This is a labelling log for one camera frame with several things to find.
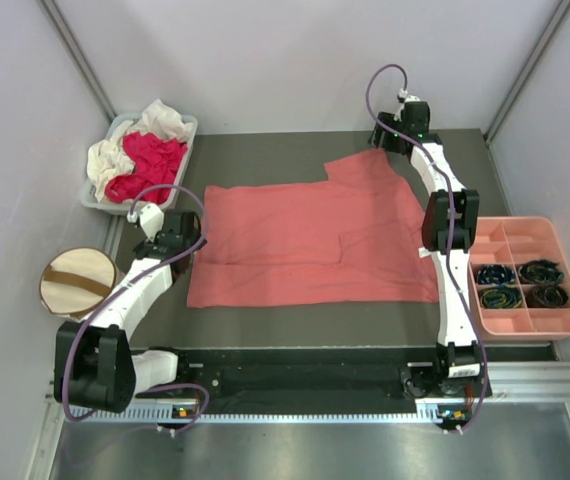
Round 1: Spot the salmon pink t-shirt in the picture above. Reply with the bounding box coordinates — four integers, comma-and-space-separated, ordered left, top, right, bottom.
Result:
187, 150, 439, 308

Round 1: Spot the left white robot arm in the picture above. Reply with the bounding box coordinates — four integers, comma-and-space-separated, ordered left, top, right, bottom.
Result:
53, 210, 206, 413

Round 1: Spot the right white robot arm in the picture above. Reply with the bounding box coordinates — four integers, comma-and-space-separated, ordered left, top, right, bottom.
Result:
370, 95, 488, 398

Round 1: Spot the magenta t-shirt in bin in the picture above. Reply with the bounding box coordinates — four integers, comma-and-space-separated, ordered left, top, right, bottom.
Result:
104, 132, 188, 204

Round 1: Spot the cream t-shirt in bin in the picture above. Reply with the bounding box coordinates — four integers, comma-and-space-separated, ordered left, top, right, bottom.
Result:
86, 99, 186, 183

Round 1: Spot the round cream fabric basket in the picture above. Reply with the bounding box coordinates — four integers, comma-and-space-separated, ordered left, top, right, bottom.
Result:
39, 247, 124, 320

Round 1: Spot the blue patterned coiled item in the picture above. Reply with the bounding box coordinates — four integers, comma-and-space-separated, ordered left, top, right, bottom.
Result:
475, 264, 516, 286

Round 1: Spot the pink divided organizer tray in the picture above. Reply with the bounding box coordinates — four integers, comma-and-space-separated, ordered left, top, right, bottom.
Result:
468, 216, 570, 342

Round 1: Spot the dark coiled item back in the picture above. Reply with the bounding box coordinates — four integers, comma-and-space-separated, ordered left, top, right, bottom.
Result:
518, 259, 565, 285

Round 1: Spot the dark coiled item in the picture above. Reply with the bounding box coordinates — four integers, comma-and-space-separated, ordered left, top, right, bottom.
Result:
518, 259, 565, 285
526, 285, 569, 309

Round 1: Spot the yellow blue coiled item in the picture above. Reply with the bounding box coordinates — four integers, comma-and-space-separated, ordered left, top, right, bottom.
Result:
479, 285, 523, 309

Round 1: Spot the dark coiled item front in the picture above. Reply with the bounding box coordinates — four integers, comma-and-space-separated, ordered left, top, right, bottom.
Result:
526, 285, 569, 309

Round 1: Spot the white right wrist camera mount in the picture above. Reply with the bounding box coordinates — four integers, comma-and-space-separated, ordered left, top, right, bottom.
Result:
397, 88, 421, 104

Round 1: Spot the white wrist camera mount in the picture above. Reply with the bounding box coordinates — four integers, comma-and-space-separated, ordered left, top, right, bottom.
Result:
126, 204, 164, 241
397, 88, 421, 104

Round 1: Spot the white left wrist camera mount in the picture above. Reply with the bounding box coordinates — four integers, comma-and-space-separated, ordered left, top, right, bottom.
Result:
126, 204, 164, 241

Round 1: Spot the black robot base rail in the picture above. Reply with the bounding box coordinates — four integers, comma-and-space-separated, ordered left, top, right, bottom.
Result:
134, 344, 491, 416

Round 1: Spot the slotted cable duct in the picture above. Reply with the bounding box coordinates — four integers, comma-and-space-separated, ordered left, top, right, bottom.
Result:
85, 402, 463, 425

